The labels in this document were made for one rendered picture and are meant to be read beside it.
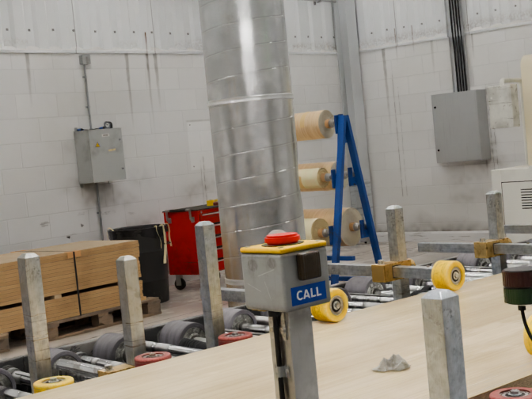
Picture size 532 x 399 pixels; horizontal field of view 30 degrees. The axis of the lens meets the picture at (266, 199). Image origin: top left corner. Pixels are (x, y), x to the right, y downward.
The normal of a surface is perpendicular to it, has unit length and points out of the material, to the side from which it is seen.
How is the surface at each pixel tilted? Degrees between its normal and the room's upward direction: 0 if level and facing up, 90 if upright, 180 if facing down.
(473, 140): 90
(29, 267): 90
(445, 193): 90
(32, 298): 90
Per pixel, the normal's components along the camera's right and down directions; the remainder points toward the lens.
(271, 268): -0.76, 0.11
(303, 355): 0.65, -0.02
